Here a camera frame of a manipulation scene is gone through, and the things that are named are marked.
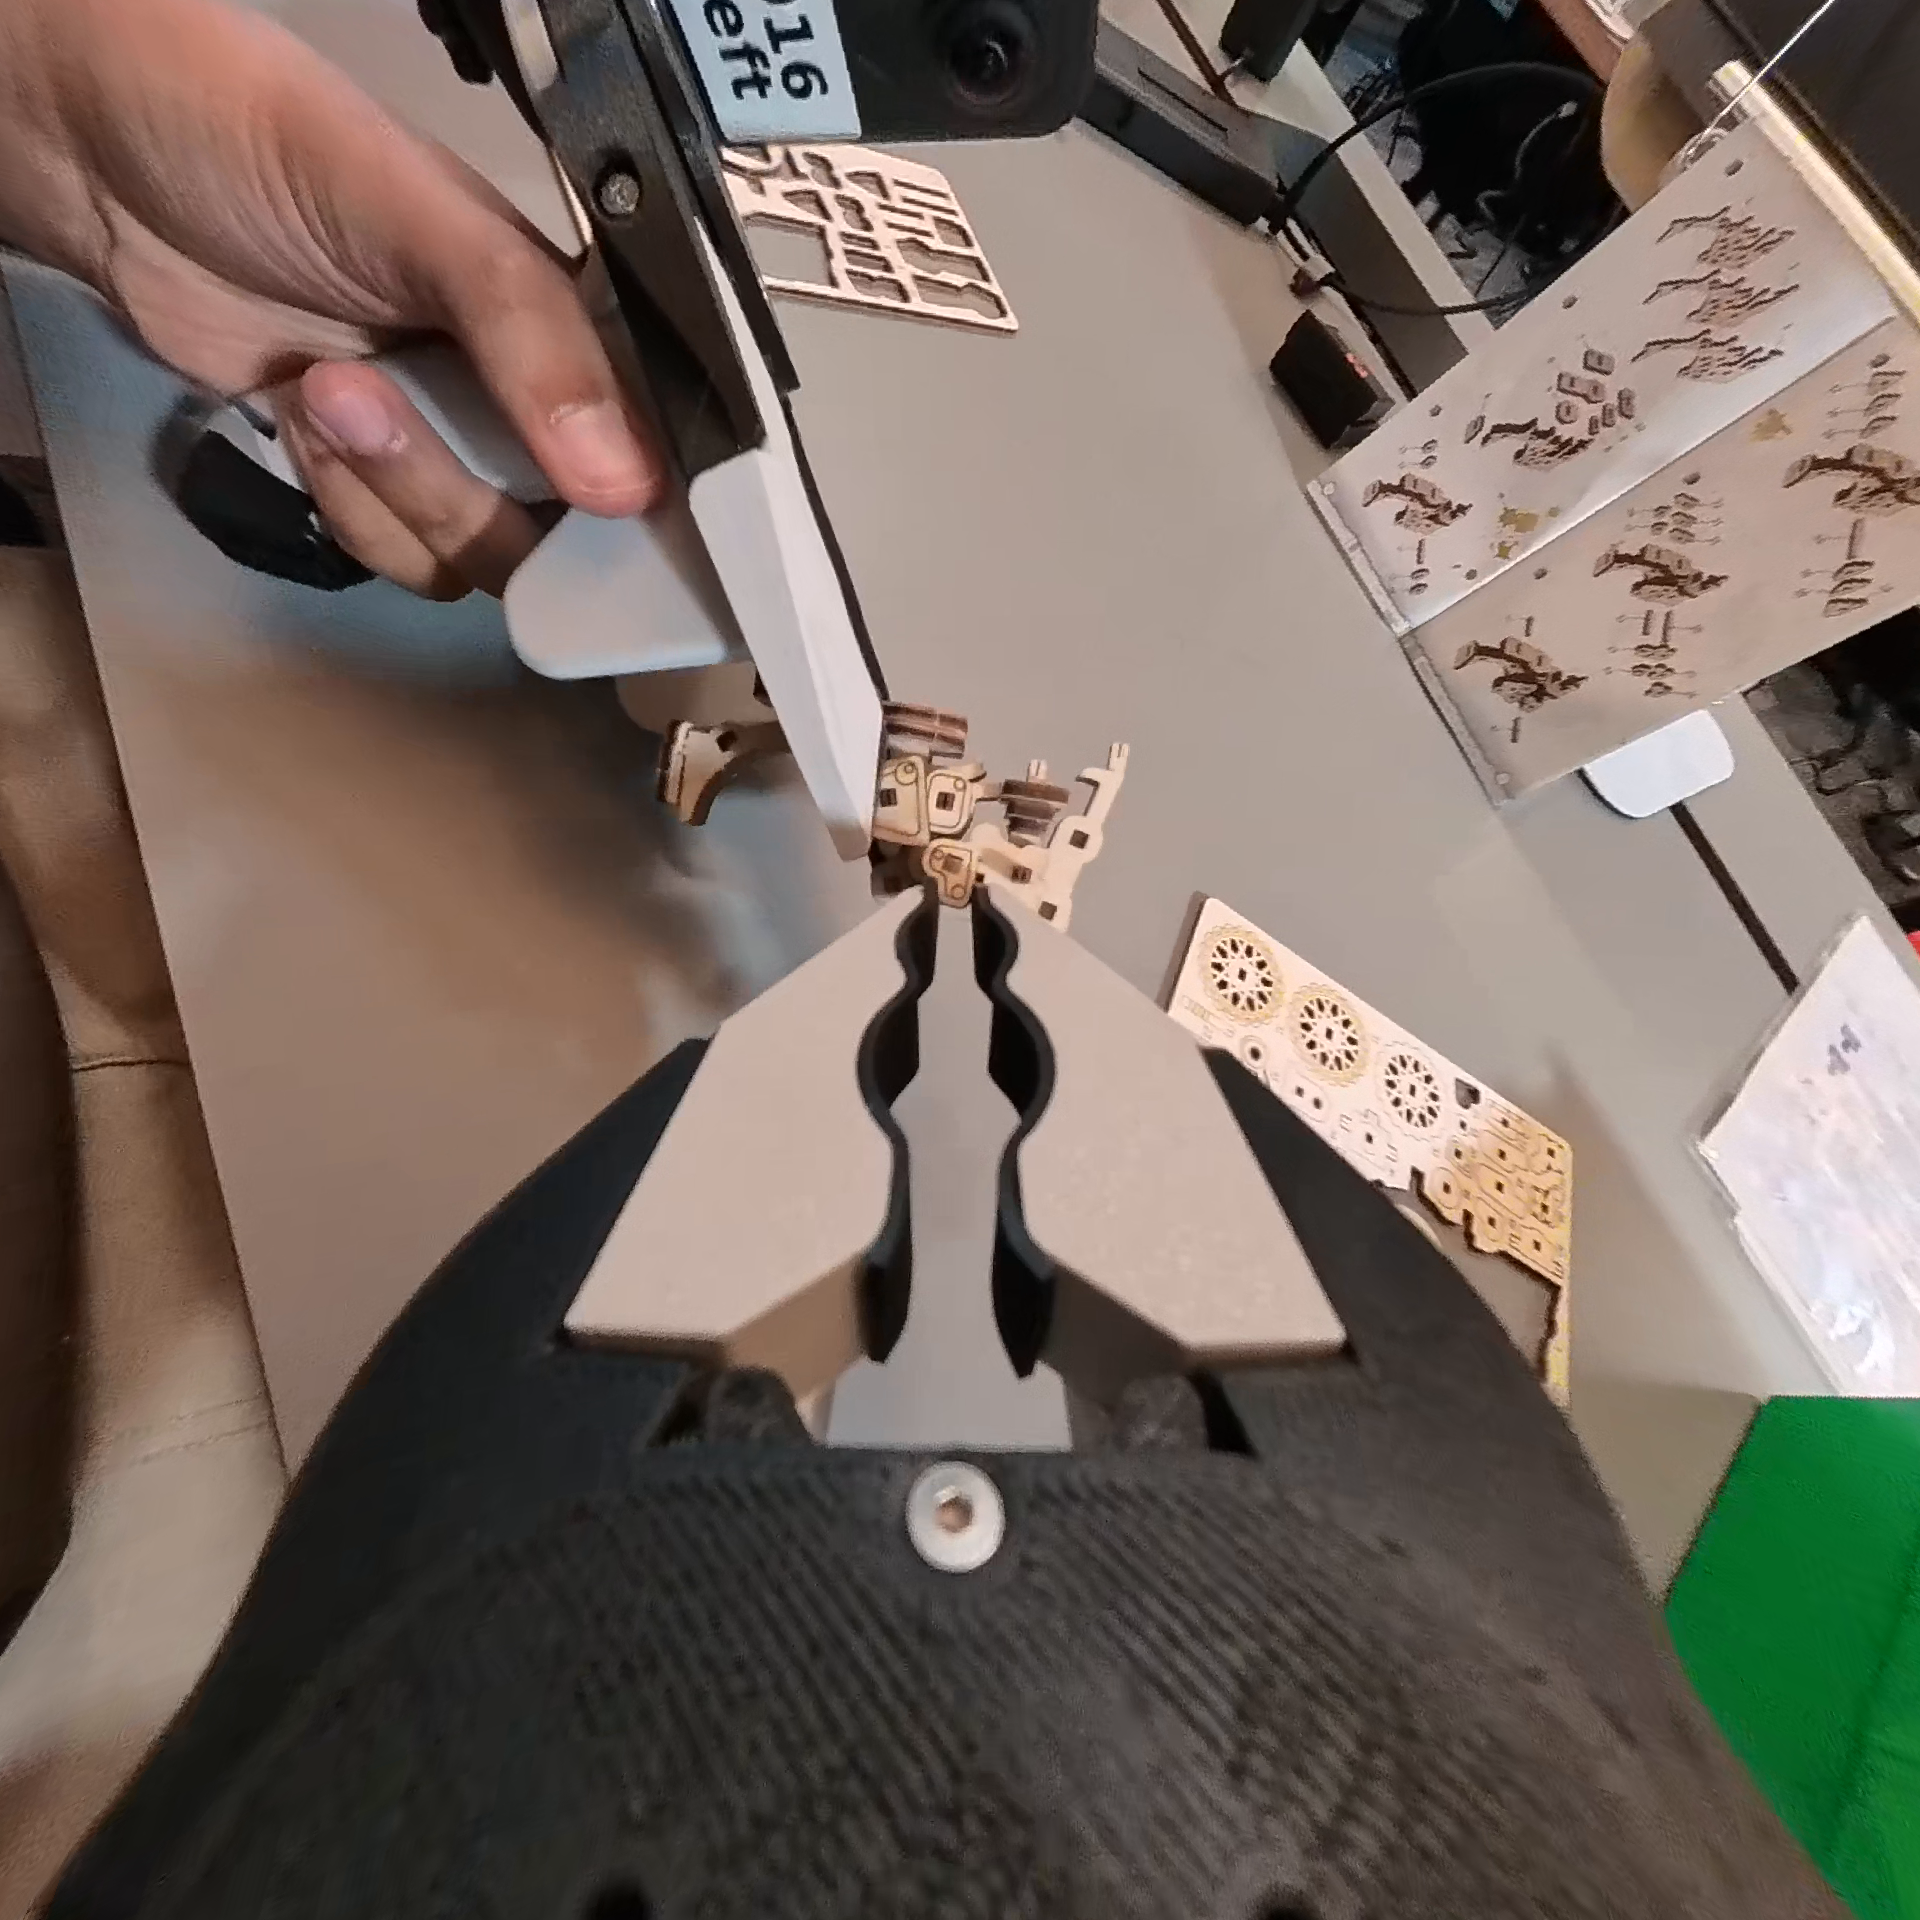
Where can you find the wooden puzzle sheet with gears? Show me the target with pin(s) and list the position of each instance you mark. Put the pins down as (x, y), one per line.
(1438, 1127)

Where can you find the clear plastic sleeve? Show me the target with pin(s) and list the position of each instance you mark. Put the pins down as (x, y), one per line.
(1832, 1168)

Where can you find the black box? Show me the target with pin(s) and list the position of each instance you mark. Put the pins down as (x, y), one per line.
(1188, 125)

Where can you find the green plastic bin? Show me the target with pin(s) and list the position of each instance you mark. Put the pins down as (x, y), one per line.
(1832, 1655)

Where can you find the person's left hand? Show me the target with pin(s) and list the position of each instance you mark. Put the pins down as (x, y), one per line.
(227, 180)

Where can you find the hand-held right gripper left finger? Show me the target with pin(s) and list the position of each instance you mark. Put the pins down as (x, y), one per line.
(750, 1187)

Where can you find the small wooden model figure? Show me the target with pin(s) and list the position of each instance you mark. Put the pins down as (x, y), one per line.
(938, 808)

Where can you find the small black device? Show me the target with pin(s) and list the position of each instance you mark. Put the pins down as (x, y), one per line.
(1330, 371)

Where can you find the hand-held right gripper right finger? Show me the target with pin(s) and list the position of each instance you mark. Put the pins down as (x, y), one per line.
(1172, 1200)

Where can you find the loose wooden puzzle piece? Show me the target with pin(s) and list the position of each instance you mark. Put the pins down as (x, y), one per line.
(699, 771)

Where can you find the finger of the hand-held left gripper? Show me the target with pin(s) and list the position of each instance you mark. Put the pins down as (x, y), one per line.
(797, 649)

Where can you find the folded instruction leaflet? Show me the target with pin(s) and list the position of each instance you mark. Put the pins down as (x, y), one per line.
(1652, 452)

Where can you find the beige round object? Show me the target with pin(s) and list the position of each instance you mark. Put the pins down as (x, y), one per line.
(1641, 121)

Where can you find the person's olive pants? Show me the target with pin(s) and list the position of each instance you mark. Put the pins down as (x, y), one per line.
(102, 1200)

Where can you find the wooden puzzle sheet with cutouts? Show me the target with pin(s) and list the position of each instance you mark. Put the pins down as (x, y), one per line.
(975, 295)

